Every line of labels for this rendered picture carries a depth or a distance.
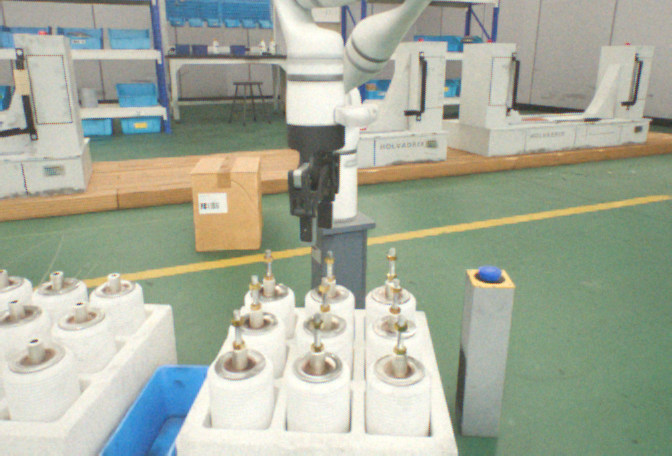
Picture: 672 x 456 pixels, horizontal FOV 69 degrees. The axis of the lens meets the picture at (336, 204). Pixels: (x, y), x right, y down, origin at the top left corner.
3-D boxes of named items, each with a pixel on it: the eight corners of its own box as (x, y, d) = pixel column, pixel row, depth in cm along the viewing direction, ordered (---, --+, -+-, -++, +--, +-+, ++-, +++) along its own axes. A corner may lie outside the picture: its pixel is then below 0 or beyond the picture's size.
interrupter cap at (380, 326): (414, 319, 86) (414, 315, 86) (419, 342, 79) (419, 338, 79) (371, 317, 87) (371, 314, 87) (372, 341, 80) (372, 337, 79)
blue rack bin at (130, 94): (118, 104, 514) (116, 83, 508) (156, 102, 528) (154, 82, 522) (117, 108, 470) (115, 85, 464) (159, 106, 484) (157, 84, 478)
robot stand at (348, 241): (304, 313, 138) (302, 212, 130) (351, 304, 143) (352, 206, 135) (323, 340, 125) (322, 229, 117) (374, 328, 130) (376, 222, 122)
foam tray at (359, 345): (246, 377, 110) (242, 305, 105) (420, 383, 108) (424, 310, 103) (185, 539, 73) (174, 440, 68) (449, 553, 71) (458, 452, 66)
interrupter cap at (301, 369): (297, 389, 68) (297, 385, 68) (287, 358, 75) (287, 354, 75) (349, 380, 70) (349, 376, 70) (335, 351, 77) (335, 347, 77)
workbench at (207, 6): (170, 117, 619) (154, -47, 566) (277, 113, 670) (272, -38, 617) (174, 124, 557) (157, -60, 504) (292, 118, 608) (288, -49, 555)
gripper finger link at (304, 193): (289, 167, 59) (295, 210, 62) (283, 174, 57) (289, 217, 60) (310, 169, 58) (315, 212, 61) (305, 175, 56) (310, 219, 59)
